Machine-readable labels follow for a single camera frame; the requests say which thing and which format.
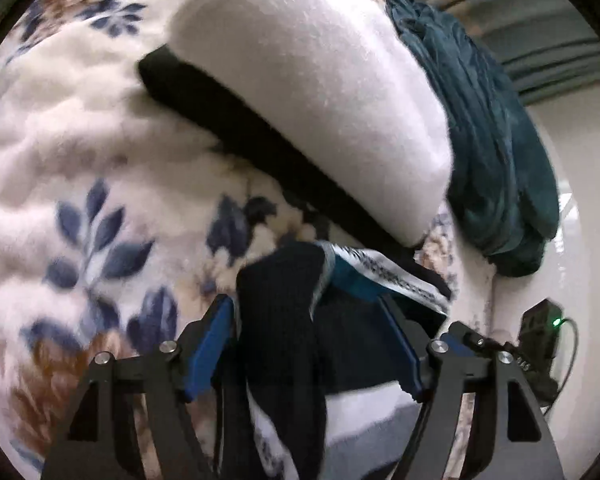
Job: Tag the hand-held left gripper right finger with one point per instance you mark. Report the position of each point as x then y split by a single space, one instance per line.
406 355

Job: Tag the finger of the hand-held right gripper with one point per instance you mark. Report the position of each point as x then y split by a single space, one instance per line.
467 336

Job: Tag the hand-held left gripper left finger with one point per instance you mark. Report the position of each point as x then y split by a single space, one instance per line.
209 352

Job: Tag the black patterned knit garment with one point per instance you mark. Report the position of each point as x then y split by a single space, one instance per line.
280 340

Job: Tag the teal crumpled garment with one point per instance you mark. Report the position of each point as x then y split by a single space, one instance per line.
485 145

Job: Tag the floral fleece blanket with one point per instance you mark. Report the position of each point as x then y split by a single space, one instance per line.
80 200

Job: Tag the black folded cloth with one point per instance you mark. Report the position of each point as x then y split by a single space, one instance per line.
240 130

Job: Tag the white fleece folded cloth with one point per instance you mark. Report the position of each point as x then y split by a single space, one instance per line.
325 90

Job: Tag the grey ribbed fabric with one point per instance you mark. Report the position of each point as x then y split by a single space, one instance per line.
525 25

